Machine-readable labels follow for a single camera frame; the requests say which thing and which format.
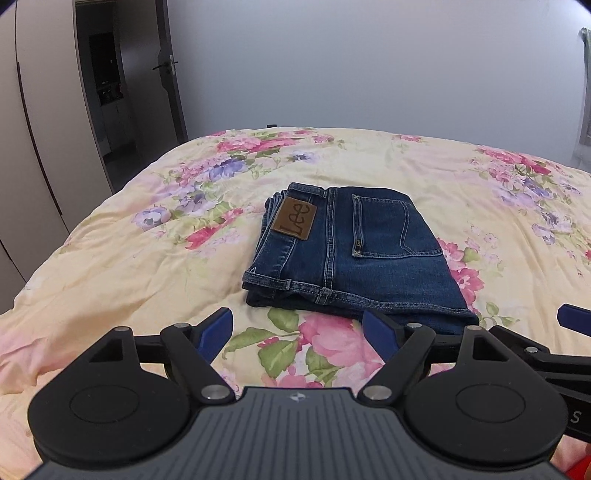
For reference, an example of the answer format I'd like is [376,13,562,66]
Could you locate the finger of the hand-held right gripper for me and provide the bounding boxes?
[488,325,591,398]
[556,303,591,335]

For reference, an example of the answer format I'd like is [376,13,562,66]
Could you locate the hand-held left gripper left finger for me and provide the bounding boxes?
[87,308,236,401]

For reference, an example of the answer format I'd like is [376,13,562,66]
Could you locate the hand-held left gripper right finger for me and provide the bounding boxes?
[361,309,502,401]

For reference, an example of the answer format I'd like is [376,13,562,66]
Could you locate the blue denim pants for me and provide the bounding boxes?
[241,182,481,336]

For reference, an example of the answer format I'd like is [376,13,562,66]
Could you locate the red cloth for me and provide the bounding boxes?
[564,443,591,480]

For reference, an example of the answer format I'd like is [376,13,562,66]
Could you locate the yellow floral blanket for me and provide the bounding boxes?
[0,127,591,480]

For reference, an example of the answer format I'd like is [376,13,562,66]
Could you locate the grey-green curtain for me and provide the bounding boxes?
[573,27,591,168]

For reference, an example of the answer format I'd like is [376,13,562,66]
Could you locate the dark door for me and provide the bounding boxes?
[154,0,189,144]

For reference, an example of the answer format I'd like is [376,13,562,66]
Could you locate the dark hallway cabinet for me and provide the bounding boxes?
[89,31,136,155]

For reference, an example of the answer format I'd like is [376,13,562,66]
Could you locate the beige wardrobe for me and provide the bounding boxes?
[0,0,114,282]

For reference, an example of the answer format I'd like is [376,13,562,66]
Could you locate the metal door handle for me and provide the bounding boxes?
[152,54,179,77]

